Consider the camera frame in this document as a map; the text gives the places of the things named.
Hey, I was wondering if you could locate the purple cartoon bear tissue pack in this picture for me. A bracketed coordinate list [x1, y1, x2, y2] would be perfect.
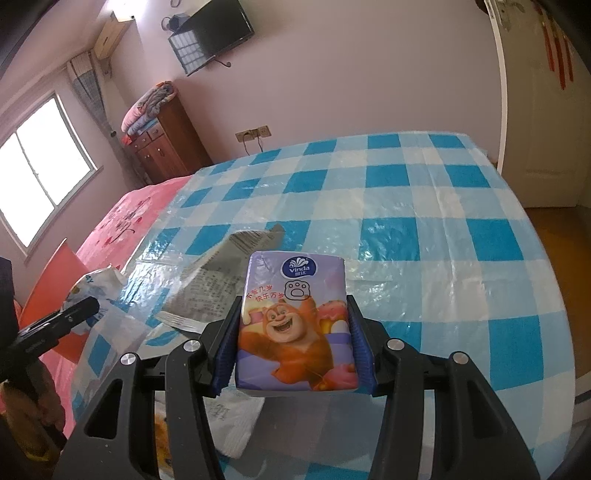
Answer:
[235, 250, 361, 393]

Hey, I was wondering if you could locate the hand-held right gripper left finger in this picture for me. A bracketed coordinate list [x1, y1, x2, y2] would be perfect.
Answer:
[53, 302, 243, 480]

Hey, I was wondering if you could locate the white printed foil wrapper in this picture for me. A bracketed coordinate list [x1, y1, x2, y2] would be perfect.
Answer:
[203, 392, 266, 462]

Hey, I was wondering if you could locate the window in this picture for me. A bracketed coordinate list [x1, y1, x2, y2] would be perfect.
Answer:
[0, 92, 100, 250]

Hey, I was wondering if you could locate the white door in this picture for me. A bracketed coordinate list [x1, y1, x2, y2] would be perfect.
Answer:
[489, 0, 591, 208]

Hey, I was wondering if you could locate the brown wooden cabinet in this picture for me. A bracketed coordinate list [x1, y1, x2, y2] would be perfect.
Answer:
[127, 97, 213, 183]

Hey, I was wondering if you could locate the red door decoration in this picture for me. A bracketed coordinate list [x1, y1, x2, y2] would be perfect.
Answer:
[538, 9, 575, 88]

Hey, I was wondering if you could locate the white wall air conditioner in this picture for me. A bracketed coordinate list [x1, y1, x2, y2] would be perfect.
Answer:
[92, 10, 133, 60]

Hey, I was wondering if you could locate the person's left hand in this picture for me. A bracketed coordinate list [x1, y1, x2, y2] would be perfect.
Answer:
[0, 355, 68, 457]

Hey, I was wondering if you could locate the black wall television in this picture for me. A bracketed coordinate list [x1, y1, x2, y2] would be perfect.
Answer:
[167, 0, 256, 77]

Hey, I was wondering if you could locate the grey printed foil wrapper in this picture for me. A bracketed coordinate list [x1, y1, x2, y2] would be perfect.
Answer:
[157, 223, 288, 334]

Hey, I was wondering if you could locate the blue white checkered tablecloth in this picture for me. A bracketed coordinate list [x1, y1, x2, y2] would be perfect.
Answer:
[69, 131, 578, 480]

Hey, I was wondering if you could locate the orange plastic bin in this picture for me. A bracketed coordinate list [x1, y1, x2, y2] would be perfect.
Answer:
[18, 239, 90, 365]

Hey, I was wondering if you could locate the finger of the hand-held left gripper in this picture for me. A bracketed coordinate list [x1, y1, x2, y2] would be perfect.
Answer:
[16, 295, 100, 347]

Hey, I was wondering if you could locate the pink heart-print bed blanket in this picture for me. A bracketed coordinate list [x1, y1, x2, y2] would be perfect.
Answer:
[0, 175, 195, 444]

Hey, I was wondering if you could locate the wall socket strip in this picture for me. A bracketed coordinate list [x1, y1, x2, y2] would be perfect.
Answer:
[235, 124, 271, 143]

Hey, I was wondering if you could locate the stack of folded blankets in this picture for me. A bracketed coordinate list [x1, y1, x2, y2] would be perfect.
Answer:
[121, 80, 178, 134]

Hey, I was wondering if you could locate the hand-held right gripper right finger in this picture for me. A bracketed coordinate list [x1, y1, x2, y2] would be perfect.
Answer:
[346, 295, 541, 480]

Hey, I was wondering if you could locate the grey checkered curtain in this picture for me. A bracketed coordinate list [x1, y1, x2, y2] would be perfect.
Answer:
[68, 53, 121, 185]

